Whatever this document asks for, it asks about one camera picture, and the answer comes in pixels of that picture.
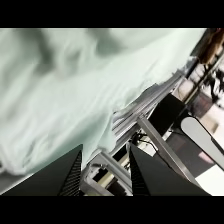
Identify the pale green shirt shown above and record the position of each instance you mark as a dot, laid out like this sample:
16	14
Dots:
66	100

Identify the silver frame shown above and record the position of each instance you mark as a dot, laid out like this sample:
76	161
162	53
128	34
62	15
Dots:
160	141

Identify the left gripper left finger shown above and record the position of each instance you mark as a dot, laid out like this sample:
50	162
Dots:
56	176

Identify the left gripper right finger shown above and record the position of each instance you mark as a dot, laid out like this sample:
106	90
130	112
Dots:
156	176

